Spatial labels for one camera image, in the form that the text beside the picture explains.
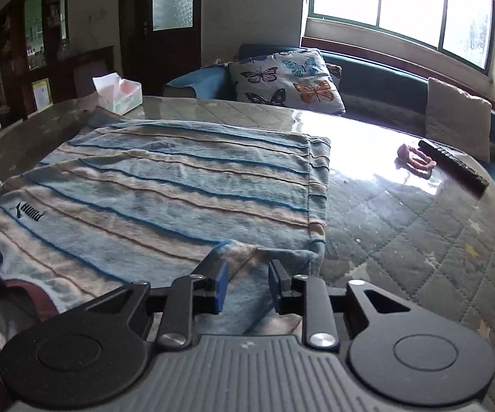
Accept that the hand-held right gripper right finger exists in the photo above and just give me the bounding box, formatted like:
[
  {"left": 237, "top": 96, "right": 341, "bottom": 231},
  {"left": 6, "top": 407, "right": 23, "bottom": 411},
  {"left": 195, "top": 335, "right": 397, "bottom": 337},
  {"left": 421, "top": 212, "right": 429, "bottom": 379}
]
[{"left": 269, "top": 260, "right": 411, "bottom": 348}]

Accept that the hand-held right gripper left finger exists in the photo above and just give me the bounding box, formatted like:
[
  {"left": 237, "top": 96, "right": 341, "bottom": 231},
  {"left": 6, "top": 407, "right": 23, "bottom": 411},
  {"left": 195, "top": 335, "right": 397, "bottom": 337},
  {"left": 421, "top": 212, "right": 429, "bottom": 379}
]
[{"left": 82, "top": 251, "right": 230, "bottom": 350}]

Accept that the striped blue beige towel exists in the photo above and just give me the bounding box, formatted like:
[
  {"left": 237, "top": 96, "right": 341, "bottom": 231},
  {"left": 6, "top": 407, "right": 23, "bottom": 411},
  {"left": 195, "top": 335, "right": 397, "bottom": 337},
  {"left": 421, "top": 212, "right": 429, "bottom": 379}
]
[{"left": 0, "top": 107, "right": 331, "bottom": 337}]

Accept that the grey quilted table cover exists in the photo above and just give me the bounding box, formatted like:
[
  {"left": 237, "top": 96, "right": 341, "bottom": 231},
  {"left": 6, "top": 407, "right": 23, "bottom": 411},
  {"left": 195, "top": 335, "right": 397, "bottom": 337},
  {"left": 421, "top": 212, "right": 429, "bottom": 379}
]
[{"left": 0, "top": 94, "right": 495, "bottom": 412}]

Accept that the dark wooden display cabinet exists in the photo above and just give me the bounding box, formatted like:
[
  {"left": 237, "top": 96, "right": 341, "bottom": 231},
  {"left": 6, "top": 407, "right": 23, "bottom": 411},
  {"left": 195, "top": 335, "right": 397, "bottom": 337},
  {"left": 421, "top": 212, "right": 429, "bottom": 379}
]
[{"left": 0, "top": 0, "right": 70, "bottom": 118}]

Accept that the pink headband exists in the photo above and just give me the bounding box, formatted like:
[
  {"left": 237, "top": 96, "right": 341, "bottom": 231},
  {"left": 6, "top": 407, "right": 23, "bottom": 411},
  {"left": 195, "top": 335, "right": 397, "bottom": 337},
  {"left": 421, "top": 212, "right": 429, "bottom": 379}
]
[{"left": 394, "top": 144, "right": 437, "bottom": 178}]

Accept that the butterfly print pillow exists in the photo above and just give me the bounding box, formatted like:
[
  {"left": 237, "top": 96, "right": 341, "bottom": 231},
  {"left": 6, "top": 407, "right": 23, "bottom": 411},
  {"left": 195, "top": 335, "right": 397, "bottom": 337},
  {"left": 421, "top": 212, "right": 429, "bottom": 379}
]
[{"left": 228, "top": 48, "right": 346, "bottom": 116}]

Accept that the white pink tissue box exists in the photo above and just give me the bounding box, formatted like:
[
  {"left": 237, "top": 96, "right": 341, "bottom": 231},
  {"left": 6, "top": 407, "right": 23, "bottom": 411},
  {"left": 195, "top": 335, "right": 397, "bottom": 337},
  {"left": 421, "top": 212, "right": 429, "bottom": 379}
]
[{"left": 92, "top": 72, "right": 143, "bottom": 116}]

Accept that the black remote control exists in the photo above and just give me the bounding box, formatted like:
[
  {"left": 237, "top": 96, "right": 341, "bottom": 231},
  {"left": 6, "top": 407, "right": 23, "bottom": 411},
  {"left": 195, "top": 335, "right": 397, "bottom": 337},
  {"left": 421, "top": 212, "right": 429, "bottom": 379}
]
[{"left": 417, "top": 138, "right": 489, "bottom": 198}]

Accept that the dark wooden sideboard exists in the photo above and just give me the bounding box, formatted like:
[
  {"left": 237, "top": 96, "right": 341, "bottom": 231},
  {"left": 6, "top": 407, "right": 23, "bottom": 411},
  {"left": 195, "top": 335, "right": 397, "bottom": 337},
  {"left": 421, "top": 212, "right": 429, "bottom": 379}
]
[{"left": 65, "top": 45, "right": 115, "bottom": 99}]

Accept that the blue corner sofa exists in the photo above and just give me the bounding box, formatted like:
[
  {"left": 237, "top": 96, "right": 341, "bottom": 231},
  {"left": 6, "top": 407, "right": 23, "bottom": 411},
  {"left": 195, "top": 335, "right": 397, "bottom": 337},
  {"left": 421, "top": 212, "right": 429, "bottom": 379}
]
[{"left": 163, "top": 44, "right": 495, "bottom": 215}]

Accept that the dark wooden door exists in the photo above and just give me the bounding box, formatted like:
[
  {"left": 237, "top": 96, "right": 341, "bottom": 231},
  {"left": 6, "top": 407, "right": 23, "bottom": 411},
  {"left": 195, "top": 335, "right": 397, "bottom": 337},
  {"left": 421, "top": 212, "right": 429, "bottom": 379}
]
[{"left": 119, "top": 0, "right": 203, "bottom": 95}]

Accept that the plain grey pillow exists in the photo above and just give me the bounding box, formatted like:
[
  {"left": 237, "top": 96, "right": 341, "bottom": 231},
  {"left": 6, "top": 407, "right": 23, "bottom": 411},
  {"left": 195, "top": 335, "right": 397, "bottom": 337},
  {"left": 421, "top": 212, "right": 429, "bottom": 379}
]
[{"left": 425, "top": 77, "right": 493, "bottom": 161}]

